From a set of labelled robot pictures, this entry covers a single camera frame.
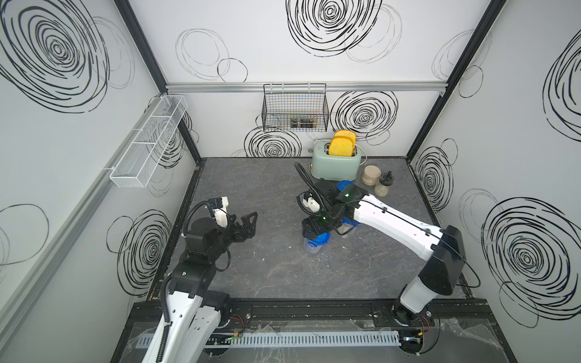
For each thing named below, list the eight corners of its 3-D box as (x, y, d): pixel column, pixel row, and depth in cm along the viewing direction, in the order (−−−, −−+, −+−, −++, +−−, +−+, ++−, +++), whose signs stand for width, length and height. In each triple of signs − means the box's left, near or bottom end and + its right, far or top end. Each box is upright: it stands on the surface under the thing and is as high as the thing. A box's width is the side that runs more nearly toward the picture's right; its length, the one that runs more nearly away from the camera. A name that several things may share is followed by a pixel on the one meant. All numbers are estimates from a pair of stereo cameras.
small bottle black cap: (375, 196, 108) (382, 181, 99) (372, 186, 111) (379, 171, 102) (386, 197, 108) (395, 181, 99) (383, 186, 111) (391, 171, 103)
